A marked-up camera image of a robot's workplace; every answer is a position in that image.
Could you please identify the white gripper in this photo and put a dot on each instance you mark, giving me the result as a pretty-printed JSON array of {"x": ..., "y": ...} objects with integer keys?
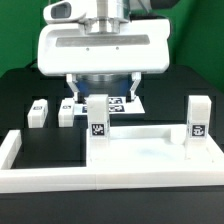
[{"x": 99, "y": 37}]

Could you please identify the white desk top tray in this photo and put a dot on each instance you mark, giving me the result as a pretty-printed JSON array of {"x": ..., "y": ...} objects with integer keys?
[{"x": 150, "y": 145}]

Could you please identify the black tag marker plate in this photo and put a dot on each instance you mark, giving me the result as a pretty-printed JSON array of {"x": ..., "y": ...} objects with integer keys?
[{"x": 117, "y": 105}]

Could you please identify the white U-shaped obstacle fence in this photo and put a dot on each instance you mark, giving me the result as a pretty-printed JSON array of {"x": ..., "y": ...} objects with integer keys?
[{"x": 94, "y": 177}]

